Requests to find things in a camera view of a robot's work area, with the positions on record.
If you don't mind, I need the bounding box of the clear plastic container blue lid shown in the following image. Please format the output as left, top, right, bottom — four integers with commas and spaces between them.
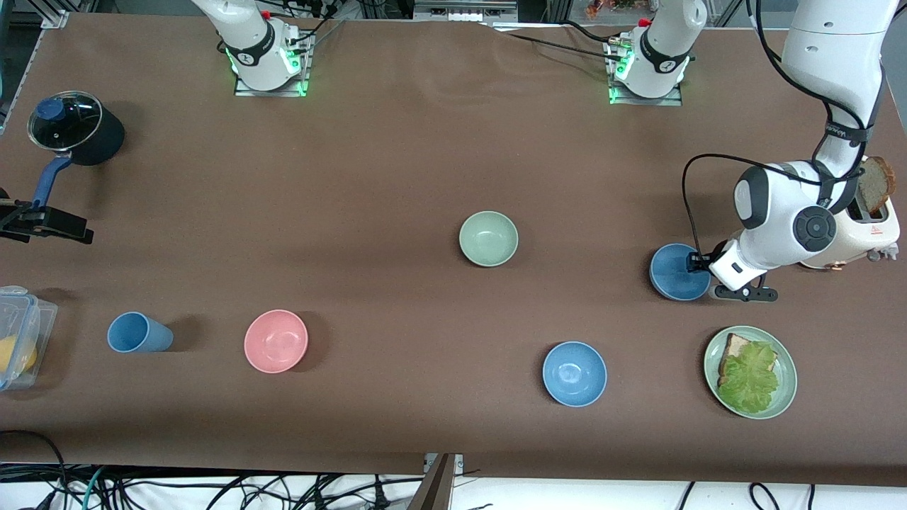
0, 285, 59, 392

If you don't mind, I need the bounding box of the teal cable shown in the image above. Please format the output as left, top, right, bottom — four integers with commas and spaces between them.
84, 466, 107, 510

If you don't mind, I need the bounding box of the blue bowl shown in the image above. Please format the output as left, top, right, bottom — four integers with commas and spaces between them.
649, 243, 711, 302
542, 341, 608, 408

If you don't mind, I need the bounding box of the white bread slice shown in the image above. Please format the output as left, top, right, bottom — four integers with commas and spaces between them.
717, 333, 759, 387

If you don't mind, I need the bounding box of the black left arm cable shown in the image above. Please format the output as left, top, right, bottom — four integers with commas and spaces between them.
682, 0, 883, 273

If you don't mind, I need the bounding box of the yellow fruit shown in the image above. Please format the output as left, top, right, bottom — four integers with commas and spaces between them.
0, 336, 38, 374

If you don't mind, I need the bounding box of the cream toaster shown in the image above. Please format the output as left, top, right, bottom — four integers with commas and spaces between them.
801, 188, 902, 271

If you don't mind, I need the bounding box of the pink bowl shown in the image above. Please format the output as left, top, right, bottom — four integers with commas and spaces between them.
244, 310, 310, 374

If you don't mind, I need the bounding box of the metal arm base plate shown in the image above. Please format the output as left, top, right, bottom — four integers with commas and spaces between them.
608, 35, 685, 107
234, 28, 310, 98

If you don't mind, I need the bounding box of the blue cup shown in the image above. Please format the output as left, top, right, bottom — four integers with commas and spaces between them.
107, 312, 174, 353

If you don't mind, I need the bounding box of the aluminium frame profile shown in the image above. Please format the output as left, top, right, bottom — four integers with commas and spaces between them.
0, 0, 72, 135

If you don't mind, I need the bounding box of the green bowl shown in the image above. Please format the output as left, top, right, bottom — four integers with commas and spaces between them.
458, 210, 519, 268

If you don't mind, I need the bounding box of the grey metal rack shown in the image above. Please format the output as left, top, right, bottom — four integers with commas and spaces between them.
415, 0, 518, 22

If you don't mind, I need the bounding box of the glass lid blue knob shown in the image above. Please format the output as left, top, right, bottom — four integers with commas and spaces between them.
27, 91, 105, 152

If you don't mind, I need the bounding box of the green lettuce leaf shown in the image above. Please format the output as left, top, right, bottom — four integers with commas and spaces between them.
717, 341, 780, 414

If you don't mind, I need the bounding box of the dark saucepan blue handle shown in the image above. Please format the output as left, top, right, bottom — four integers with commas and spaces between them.
28, 91, 127, 213

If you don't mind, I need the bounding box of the green plate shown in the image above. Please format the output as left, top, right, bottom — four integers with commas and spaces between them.
704, 326, 799, 420

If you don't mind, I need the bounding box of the brown bread slice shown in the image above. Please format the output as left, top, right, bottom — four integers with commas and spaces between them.
854, 156, 896, 217

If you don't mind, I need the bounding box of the metal table bracket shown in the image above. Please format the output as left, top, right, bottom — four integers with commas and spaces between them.
407, 453, 465, 510

